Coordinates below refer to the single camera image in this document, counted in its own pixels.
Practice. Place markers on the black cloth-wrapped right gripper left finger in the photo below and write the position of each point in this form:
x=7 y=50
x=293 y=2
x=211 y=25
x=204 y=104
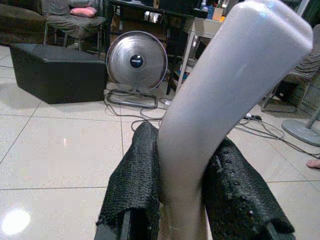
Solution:
x=135 y=180

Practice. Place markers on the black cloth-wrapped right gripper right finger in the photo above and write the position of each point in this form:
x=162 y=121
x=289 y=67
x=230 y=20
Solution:
x=240 y=190

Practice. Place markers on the round silver floor fan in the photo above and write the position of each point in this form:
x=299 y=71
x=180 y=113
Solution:
x=137 y=65

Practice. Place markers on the person's bare foot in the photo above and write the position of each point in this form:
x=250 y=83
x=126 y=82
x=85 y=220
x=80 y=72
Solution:
x=313 y=163

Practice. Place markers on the grey round fan stand base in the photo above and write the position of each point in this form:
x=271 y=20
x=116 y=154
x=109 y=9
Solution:
x=300 y=130

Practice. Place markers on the black box ottoman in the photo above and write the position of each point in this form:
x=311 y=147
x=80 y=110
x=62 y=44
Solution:
x=58 y=72

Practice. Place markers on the white metal shelf table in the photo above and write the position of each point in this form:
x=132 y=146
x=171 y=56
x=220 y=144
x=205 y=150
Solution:
x=200 y=27

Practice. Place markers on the grey metal-frame chair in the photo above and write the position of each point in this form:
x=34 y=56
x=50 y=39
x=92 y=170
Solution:
x=75 y=27

